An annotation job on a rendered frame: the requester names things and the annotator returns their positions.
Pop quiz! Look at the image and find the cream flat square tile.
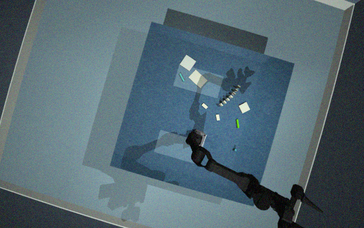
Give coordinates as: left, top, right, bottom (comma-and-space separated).
238, 102, 250, 114

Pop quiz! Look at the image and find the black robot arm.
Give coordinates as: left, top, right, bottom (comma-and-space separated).
185, 131, 295, 223

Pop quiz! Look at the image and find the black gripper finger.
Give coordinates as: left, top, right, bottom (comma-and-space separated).
300, 193, 324, 213
290, 221, 303, 228

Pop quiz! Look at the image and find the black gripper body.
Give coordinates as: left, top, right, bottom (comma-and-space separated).
270, 184, 304, 228

